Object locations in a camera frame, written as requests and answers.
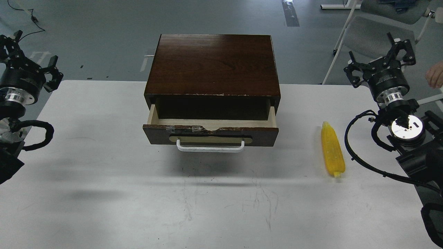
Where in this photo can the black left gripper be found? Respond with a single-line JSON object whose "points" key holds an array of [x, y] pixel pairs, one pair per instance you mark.
{"points": [[13, 57]]}

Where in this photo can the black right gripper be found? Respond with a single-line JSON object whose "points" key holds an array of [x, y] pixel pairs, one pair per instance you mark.
{"points": [[385, 81]]}

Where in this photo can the yellow corn cob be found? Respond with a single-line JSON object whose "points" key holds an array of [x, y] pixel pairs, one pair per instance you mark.
{"points": [[332, 153]]}

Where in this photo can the wooden drawer with white handle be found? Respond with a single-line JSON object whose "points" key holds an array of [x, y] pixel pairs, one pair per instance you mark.
{"points": [[211, 135]]}

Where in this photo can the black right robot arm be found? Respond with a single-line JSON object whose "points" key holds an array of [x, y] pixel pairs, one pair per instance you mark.
{"points": [[395, 126]]}

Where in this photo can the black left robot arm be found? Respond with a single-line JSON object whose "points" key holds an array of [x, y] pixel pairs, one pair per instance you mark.
{"points": [[13, 130]]}

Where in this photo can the dark wooden drawer cabinet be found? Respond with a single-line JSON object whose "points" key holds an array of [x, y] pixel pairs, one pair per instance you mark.
{"points": [[219, 77]]}

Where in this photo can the person's bare hand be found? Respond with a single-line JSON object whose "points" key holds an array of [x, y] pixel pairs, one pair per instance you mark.
{"points": [[434, 75]]}

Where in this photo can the grey office chair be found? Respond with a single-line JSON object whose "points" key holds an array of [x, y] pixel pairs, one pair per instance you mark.
{"points": [[370, 20]]}

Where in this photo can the white table leg frame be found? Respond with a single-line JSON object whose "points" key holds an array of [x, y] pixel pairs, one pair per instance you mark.
{"points": [[341, 6]]}

